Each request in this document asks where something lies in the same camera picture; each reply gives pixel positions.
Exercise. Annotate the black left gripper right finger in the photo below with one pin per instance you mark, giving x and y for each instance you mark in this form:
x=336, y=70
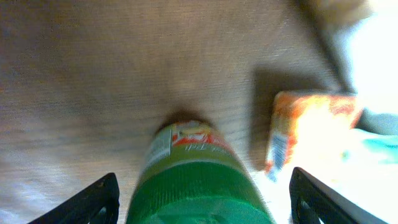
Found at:
x=312, y=201

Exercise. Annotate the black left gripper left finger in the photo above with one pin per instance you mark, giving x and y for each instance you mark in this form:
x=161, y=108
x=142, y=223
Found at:
x=98, y=203

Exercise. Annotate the orange tissue packet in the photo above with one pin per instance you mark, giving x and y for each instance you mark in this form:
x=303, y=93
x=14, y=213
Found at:
x=309, y=129

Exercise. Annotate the teal wipes packet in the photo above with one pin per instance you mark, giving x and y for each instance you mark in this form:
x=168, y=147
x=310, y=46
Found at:
x=365, y=153

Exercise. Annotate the green capped bottle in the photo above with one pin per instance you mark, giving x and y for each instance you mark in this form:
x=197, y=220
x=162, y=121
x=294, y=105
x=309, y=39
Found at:
x=192, y=175

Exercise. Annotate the white tube with cork cap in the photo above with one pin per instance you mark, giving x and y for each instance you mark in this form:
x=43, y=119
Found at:
x=362, y=38

